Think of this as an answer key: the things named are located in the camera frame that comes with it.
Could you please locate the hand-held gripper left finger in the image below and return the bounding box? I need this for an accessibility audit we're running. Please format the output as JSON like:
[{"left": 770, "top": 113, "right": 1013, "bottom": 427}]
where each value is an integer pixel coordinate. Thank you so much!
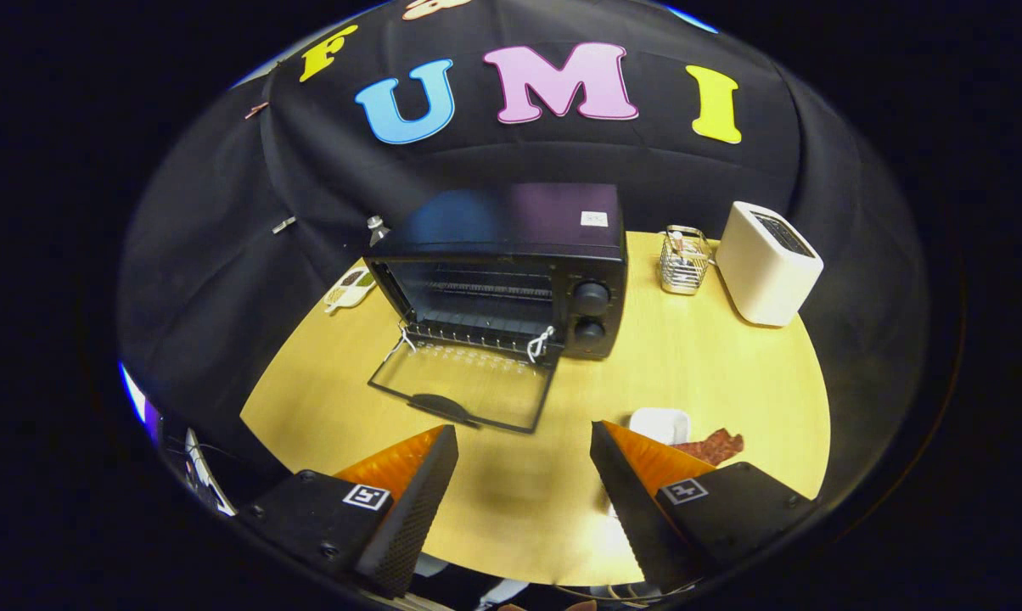
[{"left": 238, "top": 424, "right": 461, "bottom": 600}]

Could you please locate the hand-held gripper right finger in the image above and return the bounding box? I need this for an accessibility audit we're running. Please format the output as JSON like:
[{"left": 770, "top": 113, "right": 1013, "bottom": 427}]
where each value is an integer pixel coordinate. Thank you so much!
[{"left": 589, "top": 420, "right": 820, "bottom": 595}]

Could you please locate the red meat slice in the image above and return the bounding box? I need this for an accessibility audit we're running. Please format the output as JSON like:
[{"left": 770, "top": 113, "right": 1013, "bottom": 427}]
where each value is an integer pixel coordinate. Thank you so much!
[{"left": 671, "top": 428, "right": 745, "bottom": 468}]

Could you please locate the black toaster oven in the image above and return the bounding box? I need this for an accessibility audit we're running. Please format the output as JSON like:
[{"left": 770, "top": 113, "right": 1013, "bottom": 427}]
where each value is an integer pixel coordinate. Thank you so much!
[{"left": 365, "top": 182, "right": 629, "bottom": 435}]

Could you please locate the white toaster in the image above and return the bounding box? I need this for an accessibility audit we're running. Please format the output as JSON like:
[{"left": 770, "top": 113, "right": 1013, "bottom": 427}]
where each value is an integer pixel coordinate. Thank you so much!
[{"left": 715, "top": 201, "right": 824, "bottom": 328}]

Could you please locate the white ribbed dish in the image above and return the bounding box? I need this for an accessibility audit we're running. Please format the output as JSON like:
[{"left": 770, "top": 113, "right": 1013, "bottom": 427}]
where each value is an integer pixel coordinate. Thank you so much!
[{"left": 628, "top": 407, "right": 692, "bottom": 447}]

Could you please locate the white divided grain dish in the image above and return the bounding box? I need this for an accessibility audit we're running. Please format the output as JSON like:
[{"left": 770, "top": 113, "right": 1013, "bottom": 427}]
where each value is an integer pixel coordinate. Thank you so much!
[{"left": 323, "top": 266, "right": 379, "bottom": 316}]

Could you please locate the black backdrop cloth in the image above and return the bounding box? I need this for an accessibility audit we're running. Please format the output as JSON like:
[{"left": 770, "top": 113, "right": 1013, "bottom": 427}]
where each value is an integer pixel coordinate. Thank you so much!
[{"left": 119, "top": 0, "right": 929, "bottom": 510}]

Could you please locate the clear wire basket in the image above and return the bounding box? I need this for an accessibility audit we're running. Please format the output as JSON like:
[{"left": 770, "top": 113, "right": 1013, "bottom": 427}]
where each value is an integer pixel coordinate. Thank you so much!
[{"left": 660, "top": 225, "right": 715, "bottom": 296}]

